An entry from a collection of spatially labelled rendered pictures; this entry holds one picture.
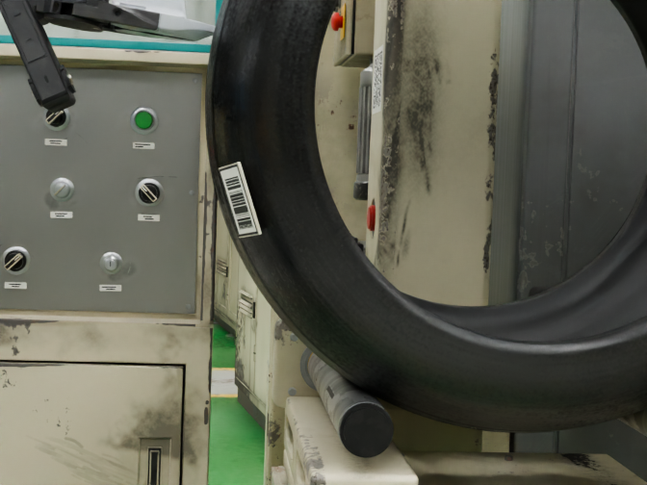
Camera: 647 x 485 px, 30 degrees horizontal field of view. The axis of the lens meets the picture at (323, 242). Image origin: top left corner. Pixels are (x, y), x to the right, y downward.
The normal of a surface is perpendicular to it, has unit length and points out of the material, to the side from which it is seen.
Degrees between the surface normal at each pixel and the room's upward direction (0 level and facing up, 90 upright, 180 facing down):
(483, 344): 100
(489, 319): 80
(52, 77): 88
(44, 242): 90
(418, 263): 90
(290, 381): 90
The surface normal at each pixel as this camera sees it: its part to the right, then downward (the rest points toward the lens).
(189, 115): 0.09, 0.06
